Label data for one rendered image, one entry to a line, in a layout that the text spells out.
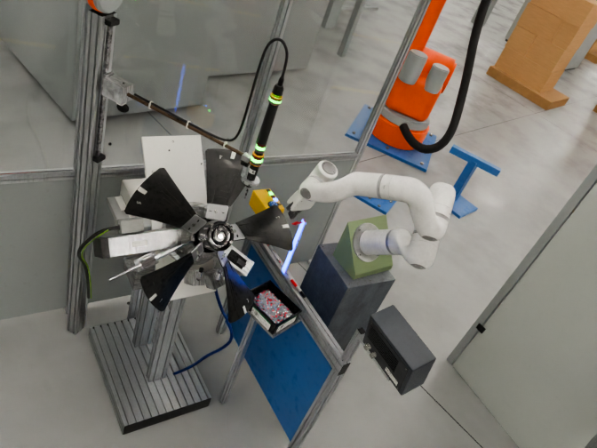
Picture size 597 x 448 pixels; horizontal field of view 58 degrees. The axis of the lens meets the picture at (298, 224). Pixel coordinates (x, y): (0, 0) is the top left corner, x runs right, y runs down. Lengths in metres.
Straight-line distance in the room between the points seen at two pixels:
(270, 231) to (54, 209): 1.08
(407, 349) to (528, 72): 8.18
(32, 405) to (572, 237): 2.88
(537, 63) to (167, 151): 8.08
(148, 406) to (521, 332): 2.15
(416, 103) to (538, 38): 4.29
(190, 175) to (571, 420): 2.48
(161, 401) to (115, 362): 0.33
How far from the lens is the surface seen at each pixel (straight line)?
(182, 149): 2.37
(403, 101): 5.88
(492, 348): 3.69
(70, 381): 3.11
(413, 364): 1.98
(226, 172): 2.21
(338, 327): 2.83
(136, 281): 2.63
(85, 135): 2.41
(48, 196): 2.74
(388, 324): 2.05
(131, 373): 3.05
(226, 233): 2.13
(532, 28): 9.86
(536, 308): 3.43
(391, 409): 3.48
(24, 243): 2.91
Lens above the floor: 2.59
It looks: 36 degrees down
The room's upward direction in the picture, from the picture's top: 22 degrees clockwise
